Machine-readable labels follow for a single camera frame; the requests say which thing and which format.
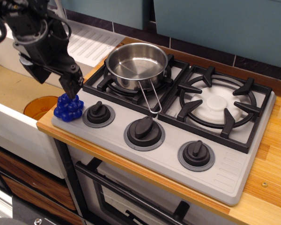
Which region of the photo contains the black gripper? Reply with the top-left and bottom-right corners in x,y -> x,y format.
2,0 -> 84,99

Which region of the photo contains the blue toy blueberry cluster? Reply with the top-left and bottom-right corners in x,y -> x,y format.
53,93 -> 84,122

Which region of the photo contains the stainless steel pan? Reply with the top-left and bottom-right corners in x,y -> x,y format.
106,43 -> 169,114

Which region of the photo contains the black left stove knob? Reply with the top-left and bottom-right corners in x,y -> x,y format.
82,101 -> 115,128

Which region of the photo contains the black stove knob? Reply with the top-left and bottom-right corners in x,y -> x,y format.
82,101 -> 115,128
124,116 -> 165,151
177,140 -> 215,172

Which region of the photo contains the black middle stove knob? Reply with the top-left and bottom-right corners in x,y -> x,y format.
124,116 -> 165,151

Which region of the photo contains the grey toy stove top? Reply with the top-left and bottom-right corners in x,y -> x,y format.
52,43 -> 276,205

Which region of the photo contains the black right stove knob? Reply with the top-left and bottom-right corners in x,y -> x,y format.
177,140 -> 215,172

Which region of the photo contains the orange plastic drain cup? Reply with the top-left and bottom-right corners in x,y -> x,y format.
23,96 -> 58,120

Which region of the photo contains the white toy sink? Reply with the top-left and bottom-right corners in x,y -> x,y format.
0,21 -> 124,179

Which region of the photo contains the black left burner grate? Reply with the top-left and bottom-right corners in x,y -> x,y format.
83,54 -> 190,117

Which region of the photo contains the black burner grate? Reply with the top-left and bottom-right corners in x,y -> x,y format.
83,54 -> 190,117
158,65 -> 276,153

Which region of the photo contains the wooden upper drawer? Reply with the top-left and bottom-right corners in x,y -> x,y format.
0,147 -> 75,210

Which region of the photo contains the wooden drawer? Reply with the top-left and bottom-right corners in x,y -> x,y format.
0,147 -> 75,210
2,175 -> 83,225

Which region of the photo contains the wooden lower drawer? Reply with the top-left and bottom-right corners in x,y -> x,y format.
2,175 -> 83,225

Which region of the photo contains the toy oven door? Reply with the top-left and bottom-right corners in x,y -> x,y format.
74,157 -> 201,225

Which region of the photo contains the black right burner grate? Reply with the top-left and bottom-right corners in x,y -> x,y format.
158,65 -> 276,153

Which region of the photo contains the black oven door handle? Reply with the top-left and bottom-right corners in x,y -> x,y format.
75,161 -> 189,225

